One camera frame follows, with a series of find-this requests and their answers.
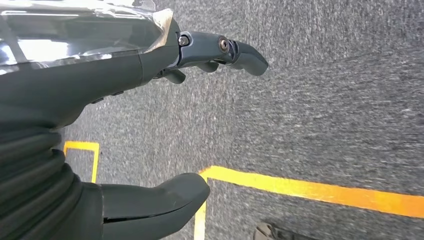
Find yellow floor tape square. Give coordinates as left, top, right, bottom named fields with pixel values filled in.
left=193, top=165, right=424, bottom=240

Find grey robot foot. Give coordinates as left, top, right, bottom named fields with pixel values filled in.
left=253, top=222, right=316, bottom=240

